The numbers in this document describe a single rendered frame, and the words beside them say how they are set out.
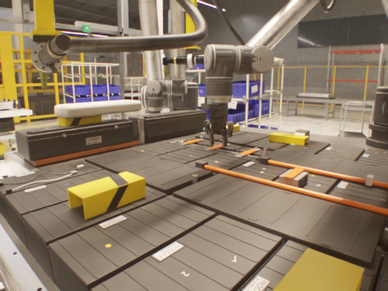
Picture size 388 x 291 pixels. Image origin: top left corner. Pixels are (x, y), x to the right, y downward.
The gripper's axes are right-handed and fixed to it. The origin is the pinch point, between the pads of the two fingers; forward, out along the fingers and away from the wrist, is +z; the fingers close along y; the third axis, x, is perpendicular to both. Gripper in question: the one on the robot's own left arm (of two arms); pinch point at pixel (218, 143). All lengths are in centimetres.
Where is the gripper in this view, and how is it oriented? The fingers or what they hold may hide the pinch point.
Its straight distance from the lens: 112.3
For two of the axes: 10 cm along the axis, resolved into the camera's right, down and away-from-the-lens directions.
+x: -6.6, 1.7, -7.3
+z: 0.0, 9.7, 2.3
